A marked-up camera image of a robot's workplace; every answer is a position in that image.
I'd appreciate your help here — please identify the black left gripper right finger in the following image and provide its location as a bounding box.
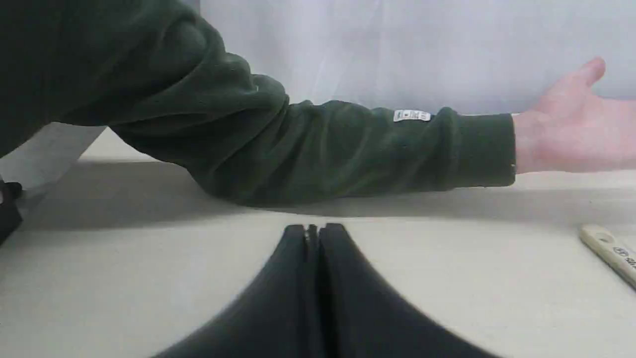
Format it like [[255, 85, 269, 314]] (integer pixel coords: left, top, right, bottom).
[[318, 223, 491, 358]]

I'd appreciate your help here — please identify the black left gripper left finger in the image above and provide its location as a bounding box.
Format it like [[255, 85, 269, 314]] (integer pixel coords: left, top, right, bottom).
[[158, 225, 318, 358]]

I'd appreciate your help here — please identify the wide wooden paint brush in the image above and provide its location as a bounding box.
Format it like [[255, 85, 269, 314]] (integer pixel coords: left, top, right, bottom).
[[578, 224, 636, 289]]

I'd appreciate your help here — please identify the dark green sleeved forearm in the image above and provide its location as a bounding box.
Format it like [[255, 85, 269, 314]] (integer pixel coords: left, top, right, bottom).
[[0, 0, 516, 207]]

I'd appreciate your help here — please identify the bare open human hand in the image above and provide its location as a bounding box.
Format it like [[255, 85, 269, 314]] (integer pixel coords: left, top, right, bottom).
[[513, 57, 636, 174]]

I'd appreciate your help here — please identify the black object at table edge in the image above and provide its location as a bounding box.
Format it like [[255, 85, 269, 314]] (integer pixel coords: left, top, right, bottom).
[[0, 179, 23, 245]]

